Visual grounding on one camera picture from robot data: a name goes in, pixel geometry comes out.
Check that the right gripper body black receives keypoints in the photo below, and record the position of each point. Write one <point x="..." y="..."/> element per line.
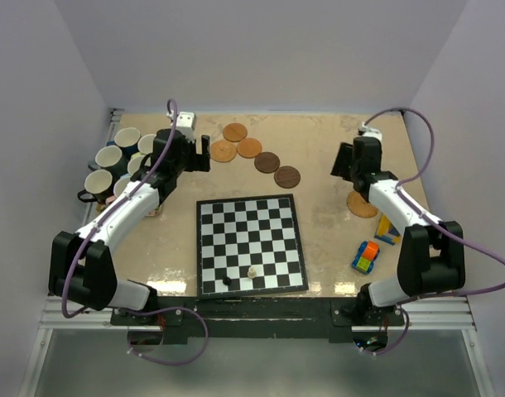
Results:
<point x="355" y="171"/>

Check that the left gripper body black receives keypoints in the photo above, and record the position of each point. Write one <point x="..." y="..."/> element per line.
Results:
<point x="188" y="161"/>

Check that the woven rattan coaster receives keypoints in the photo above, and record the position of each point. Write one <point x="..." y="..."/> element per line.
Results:
<point x="359" y="207"/>
<point x="222" y="151"/>

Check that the light wooden coaster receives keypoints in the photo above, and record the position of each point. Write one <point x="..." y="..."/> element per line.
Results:
<point x="235" y="132"/>
<point x="249" y="148"/>

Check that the dark blue mug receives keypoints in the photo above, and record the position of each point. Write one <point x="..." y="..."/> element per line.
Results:
<point x="127" y="140"/>

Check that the dark walnut coaster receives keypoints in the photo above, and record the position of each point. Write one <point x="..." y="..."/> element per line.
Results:
<point x="287" y="177"/>
<point x="267" y="162"/>

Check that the teal grey mug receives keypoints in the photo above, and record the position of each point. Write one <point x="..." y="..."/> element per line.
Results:
<point x="112" y="159"/>

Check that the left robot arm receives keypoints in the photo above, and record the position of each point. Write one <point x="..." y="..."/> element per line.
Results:
<point x="81" y="262"/>

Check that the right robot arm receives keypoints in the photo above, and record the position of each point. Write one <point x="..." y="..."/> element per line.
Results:
<point x="431" y="260"/>

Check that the green mug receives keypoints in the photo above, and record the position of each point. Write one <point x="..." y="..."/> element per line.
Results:
<point x="145" y="144"/>

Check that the light blue mug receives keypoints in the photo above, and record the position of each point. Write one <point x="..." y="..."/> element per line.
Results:
<point x="136" y="162"/>

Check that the floral serving tray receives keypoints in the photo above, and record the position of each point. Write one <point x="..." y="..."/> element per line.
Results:
<point x="155" y="211"/>

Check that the pink mug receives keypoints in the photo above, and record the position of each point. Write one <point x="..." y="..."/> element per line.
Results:
<point x="118" y="189"/>

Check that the toy block tower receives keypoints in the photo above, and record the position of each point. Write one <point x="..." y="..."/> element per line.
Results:
<point x="386" y="232"/>

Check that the black mug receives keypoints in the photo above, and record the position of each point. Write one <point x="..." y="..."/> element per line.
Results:
<point x="98" y="186"/>

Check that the black white chessboard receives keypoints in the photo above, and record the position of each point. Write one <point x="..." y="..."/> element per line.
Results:
<point x="233" y="234"/>

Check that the colourful toy car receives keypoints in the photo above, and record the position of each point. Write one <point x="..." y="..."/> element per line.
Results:
<point x="365" y="257"/>

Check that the white chess piece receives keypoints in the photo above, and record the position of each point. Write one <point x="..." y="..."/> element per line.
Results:
<point x="252" y="272"/>

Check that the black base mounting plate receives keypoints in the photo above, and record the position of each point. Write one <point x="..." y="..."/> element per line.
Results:
<point x="181" y="323"/>

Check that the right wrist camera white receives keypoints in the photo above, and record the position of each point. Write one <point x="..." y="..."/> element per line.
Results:
<point x="367" y="131"/>

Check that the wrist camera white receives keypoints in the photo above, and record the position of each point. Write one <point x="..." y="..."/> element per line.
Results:
<point x="186" y="122"/>
<point x="367" y="131"/>

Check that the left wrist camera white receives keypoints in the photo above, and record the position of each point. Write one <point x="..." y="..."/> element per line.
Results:
<point x="186" y="122"/>

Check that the front aluminium rail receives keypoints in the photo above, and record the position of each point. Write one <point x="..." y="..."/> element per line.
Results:
<point x="430" y="314"/>

